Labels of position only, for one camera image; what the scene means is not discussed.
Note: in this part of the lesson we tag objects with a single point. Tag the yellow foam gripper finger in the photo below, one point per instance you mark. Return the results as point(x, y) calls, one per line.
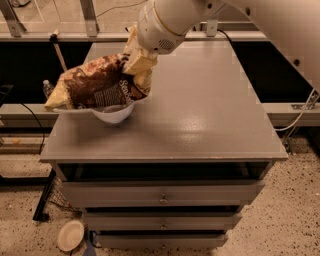
point(139, 59)
point(143, 81)

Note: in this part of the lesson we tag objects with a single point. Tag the brown chip bag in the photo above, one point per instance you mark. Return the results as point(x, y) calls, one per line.
point(98, 83)

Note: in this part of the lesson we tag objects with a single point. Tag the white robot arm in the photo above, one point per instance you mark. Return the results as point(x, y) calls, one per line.
point(292, 26)

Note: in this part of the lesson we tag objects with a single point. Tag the white bowl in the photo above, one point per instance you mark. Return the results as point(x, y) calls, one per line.
point(113, 114)

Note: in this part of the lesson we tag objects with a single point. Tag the wooden stick with black tape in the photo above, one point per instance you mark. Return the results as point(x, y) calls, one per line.
point(54, 41)

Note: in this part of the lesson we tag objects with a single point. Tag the clear plastic water bottle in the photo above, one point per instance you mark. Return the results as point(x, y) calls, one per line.
point(48, 88)

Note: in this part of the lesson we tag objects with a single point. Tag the grey drawer cabinet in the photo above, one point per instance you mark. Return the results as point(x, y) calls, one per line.
point(202, 123)

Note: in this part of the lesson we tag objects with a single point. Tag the top grey drawer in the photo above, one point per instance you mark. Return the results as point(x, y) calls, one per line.
point(101, 194)

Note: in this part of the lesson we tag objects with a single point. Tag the grey drawer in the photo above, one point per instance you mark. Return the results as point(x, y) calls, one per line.
point(101, 194)
point(162, 241)
point(164, 221)

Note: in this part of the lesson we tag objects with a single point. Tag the middle grey drawer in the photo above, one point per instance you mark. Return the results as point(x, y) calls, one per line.
point(164, 221)

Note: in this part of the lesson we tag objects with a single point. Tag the bottom grey drawer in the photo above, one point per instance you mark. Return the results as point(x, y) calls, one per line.
point(162, 241)

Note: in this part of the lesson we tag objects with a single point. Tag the black metal stand leg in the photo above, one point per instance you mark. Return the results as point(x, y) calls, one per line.
point(39, 214)

